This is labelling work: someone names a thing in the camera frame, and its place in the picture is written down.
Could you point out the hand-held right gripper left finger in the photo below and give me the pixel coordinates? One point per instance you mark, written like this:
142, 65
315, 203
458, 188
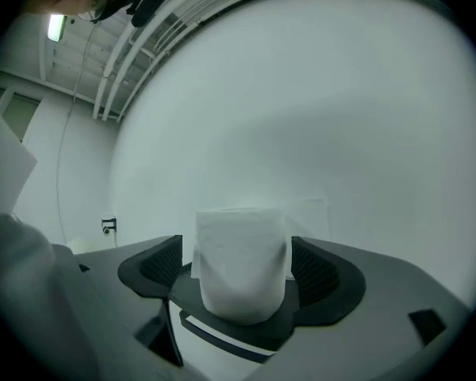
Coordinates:
150, 270

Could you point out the grey framed window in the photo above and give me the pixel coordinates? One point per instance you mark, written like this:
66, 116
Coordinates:
18, 111

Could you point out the rectangular ceiling light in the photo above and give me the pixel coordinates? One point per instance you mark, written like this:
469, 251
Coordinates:
57, 27

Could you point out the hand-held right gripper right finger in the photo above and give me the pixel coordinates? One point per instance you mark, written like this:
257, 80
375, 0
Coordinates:
329, 288

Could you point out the bundle of white ceiling pipes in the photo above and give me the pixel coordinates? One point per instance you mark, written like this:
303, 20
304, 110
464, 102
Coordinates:
143, 50

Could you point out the person's right forearm white sleeve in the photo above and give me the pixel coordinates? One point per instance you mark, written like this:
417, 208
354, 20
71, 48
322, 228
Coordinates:
28, 284

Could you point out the white toilet paper roll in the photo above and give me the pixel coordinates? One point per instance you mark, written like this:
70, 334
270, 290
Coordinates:
242, 264

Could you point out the black head-worn camera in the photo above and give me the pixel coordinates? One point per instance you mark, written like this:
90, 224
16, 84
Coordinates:
150, 0

